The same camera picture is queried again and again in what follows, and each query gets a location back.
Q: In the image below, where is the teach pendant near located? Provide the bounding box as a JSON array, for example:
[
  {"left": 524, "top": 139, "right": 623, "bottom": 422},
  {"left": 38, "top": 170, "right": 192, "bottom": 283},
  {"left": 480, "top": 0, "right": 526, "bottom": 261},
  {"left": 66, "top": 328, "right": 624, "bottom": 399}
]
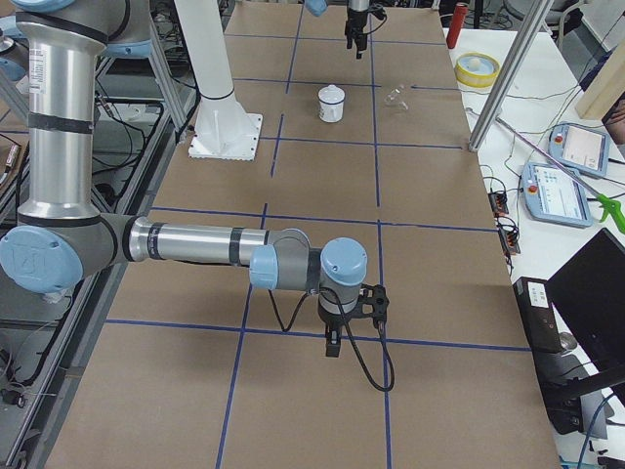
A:
[{"left": 521, "top": 162, "right": 593, "bottom": 228}]

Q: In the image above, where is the teach pendant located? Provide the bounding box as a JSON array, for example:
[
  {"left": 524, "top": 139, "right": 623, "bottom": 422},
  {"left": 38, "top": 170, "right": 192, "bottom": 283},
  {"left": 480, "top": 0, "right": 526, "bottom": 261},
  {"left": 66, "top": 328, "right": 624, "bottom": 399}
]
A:
[
  {"left": 521, "top": 162, "right": 593, "bottom": 228},
  {"left": 548, "top": 122, "right": 609, "bottom": 178}
]

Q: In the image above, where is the wooden board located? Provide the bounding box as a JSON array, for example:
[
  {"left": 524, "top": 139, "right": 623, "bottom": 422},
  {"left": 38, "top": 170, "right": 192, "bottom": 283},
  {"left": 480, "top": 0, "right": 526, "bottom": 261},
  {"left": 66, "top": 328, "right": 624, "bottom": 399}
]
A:
[{"left": 575, "top": 42, "right": 624, "bottom": 120}]

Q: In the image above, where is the metal reacher grabber green handle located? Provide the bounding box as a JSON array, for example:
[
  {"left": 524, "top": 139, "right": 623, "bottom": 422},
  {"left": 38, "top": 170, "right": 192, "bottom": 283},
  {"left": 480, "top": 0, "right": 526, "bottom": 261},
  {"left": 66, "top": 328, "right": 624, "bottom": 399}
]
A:
[{"left": 494, "top": 116, "right": 625, "bottom": 233}]

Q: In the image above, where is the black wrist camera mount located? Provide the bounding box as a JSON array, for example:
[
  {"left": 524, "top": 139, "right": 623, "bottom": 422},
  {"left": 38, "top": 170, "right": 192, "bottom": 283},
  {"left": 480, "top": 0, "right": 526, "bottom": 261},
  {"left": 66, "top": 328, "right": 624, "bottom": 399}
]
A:
[{"left": 352, "top": 283, "right": 390, "bottom": 331}]

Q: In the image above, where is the orange black connector board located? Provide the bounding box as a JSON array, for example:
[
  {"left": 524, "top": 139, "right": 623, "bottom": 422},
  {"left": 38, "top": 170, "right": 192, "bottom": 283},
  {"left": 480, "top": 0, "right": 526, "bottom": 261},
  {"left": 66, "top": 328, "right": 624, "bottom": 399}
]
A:
[{"left": 488, "top": 191, "right": 509, "bottom": 217}]

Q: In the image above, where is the clear glass funnel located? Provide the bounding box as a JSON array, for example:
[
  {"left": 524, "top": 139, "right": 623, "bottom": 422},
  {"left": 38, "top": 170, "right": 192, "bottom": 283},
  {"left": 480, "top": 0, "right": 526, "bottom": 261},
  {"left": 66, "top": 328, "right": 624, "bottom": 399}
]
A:
[{"left": 384, "top": 84, "right": 409, "bottom": 111}]

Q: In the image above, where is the black monitor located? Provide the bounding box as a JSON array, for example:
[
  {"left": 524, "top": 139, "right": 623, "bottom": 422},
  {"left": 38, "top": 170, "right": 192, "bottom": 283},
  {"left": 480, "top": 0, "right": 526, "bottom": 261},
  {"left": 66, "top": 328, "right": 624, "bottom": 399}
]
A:
[{"left": 547, "top": 229, "right": 624, "bottom": 370}]

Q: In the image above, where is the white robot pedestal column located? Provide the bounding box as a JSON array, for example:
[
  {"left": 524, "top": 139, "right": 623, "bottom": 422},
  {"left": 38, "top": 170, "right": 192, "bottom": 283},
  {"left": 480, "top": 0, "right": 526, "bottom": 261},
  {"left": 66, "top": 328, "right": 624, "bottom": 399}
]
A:
[{"left": 175, "top": 0, "right": 263, "bottom": 161}]

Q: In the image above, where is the white enamel cup blue rim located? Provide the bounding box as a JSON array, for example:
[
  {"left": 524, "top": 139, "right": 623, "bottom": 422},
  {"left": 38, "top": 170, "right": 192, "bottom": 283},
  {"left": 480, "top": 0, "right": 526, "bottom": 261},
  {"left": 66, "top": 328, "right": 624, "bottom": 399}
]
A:
[{"left": 318, "top": 99, "right": 344, "bottom": 123}]

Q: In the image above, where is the white enamel cup lid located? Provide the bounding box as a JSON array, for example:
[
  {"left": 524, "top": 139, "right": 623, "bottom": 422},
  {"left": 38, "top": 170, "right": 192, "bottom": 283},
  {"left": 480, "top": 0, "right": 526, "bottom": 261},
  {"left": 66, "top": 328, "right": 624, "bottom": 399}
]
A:
[{"left": 317, "top": 84, "right": 346, "bottom": 105}]

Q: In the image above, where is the red cylinder tube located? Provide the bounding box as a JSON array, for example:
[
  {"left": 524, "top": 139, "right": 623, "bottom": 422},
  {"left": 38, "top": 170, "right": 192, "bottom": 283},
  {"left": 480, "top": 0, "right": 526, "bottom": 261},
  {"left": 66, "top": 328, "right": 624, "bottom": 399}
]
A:
[{"left": 446, "top": 2, "right": 468, "bottom": 49}]

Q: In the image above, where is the teach pendant far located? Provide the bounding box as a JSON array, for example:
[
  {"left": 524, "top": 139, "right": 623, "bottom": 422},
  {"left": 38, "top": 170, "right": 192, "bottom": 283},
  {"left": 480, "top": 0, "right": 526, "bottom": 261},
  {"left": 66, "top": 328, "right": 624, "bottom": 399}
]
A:
[{"left": 548, "top": 122, "right": 609, "bottom": 178}]

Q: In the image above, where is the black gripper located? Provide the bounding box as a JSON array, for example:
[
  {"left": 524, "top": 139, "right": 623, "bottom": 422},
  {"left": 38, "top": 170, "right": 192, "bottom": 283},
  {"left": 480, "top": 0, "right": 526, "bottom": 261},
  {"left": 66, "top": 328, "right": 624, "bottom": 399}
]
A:
[
  {"left": 345, "top": 9, "right": 369, "bottom": 60},
  {"left": 317, "top": 307, "right": 350, "bottom": 358}
]

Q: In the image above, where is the black desktop computer box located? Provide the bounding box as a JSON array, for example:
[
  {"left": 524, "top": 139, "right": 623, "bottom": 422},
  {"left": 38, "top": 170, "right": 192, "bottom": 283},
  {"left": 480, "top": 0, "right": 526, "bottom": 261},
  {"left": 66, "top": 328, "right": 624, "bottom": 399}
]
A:
[{"left": 513, "top": 277, "right": 578, "bottom": 354}]

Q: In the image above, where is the aluminium frame post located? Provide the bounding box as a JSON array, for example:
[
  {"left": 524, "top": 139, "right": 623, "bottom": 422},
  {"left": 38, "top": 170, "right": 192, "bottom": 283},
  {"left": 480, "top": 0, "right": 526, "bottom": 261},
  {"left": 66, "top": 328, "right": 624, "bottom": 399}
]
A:
[{"left": 468, "top": 0, "right": 553, "bottom": 152}]

